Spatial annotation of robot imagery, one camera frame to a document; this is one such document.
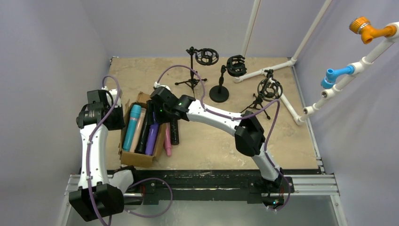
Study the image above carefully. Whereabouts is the teal toy microphone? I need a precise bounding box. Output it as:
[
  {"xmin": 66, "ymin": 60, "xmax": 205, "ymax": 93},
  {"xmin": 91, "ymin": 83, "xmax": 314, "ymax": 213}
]
[{"xmin": 122, "ymin": 105, "xmax": 142, "ymax": 152}]

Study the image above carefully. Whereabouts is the plain black microphone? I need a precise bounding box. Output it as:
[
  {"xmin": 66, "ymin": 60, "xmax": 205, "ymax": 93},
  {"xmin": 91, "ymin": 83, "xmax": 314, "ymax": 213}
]
[{"xmin": 135, "ymin": 100, "xmax": 154, "ymax": 154}]

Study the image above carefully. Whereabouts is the black glitter microphone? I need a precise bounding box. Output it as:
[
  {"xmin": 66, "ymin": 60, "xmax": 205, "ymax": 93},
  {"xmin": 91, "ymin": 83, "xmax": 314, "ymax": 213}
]
[{"xmin": 170, "ymin": 119, "xmax": 180, "ymax": 145}]

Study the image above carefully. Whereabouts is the pink toy microphone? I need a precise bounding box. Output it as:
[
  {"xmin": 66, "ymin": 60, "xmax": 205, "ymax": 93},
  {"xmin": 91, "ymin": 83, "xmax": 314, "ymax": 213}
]
[{"xmin": 164, "ymin": 123, "xmax": 172, "ymax": 157}]

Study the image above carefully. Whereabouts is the purple toy microphone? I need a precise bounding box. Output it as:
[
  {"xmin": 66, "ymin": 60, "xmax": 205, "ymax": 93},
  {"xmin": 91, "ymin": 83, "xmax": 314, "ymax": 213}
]
[{"xmin": 145, "ymin": 113, "xmax": 159, "ymax": 156}]

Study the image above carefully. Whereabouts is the brown cardboard box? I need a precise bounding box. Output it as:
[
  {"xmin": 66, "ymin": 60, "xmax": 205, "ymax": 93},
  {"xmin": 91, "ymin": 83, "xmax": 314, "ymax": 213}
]
[{"xmin": 118, "ymin": 91, "xmax": 167, "ymax": 168}]

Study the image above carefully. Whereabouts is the black tripod microphone stand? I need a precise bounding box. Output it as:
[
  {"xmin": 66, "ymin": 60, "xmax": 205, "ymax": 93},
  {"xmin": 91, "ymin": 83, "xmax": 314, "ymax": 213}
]
[{"xmin": 174, "ymin": 47, "xmax": 219, "ymax": 99}]

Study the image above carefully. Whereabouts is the beige microphone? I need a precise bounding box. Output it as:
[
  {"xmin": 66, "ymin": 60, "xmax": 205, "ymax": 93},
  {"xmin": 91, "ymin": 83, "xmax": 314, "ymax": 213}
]
[{"xmin": 129, "ymin": 108, "xmax": 146, "ymax": 153}]

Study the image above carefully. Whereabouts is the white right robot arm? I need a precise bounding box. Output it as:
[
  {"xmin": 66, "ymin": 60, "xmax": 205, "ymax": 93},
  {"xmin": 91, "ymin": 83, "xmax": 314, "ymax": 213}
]
[{"xmin": 150, "ymin": 87, "xmax": 282, "ymax": 182}]

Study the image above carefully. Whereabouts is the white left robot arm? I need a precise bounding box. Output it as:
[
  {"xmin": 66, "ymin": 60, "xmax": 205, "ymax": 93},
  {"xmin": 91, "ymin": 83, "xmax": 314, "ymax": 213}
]
[{"xmin": 69, "ymin": 87, "xmax": 135, "ymax": 222}]

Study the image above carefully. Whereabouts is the black round-base microphone stand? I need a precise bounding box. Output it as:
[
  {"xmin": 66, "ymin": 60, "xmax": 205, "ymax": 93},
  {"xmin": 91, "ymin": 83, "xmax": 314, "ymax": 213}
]
[{"xmin": 209, "ymin": 55, "xmax": 247, "ymax": 103}]

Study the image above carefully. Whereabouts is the black small tripod stand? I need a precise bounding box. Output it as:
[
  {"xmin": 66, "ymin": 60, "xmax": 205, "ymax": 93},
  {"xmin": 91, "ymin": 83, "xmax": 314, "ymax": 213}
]
[{"xmin": 241, "ymin": 69, "xmax": 283, "ymax": 113}]

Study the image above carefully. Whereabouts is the blue pipe fitting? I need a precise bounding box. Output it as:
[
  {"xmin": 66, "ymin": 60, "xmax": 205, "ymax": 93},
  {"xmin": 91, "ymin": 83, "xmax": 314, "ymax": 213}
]
[{"xmin": 320, "ymin": 65, "xmax": 355, "ymax": 89}]

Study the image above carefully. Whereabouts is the orange pipe fitting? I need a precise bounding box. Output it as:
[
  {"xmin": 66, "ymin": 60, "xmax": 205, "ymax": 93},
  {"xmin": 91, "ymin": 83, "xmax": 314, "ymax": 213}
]
[{"xmin": 349, "ymin": 16, "xmax": 399, "ymax": 44}]

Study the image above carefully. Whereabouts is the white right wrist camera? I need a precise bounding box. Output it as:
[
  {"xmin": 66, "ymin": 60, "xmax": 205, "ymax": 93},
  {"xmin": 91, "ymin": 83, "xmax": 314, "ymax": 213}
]
[{"xmin": 153, "ymin": 81, "xmax": 171, "ymax": 91}]

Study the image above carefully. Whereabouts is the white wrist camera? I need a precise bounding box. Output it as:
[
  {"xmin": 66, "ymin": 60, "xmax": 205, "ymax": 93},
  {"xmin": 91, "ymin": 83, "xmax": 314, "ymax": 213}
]
[
  {"xmin": 153, "ymin": 81, "xmax": 171, "ymax": 91},
  {"xmin": 101, "ymin": 86, "xmax": 122, "ymax": 108}
]

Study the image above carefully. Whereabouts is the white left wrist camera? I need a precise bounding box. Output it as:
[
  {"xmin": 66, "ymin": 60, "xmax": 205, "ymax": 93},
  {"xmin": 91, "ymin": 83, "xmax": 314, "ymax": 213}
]
[{"xmin": 101, "ymin": 86, "xmax": 122, "ymax": 108}]

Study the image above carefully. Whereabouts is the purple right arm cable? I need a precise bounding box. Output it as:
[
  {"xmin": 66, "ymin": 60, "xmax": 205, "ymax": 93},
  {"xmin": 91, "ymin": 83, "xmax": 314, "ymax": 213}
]
[{"xmin": 155, "ymin": 65, "xmax": 291, "ymax": 212}]

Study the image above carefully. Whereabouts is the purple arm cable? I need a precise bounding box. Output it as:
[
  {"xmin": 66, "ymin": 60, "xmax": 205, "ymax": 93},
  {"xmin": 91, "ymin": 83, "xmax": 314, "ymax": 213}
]
[
  {"xmin": 85, "ymin": 75, "xmax": 173, "ymax": 226},
  {"xmin": 155, "ymin": 65, "xmax": 291, "ymax": 212}
]

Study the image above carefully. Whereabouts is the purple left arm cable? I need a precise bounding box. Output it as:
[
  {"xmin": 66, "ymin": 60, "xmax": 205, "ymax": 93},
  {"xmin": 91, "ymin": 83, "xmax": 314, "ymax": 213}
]
[{"xmin": 85, "ymin": 75, "xmax": 173, "ymax": 226}]

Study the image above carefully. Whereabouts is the white PVC pipe frame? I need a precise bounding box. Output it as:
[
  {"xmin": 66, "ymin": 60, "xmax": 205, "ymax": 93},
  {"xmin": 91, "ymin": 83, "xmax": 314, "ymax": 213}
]
[{"xmin": 233, "ymin": 0, "xmax": 399, "ymax": 126}]

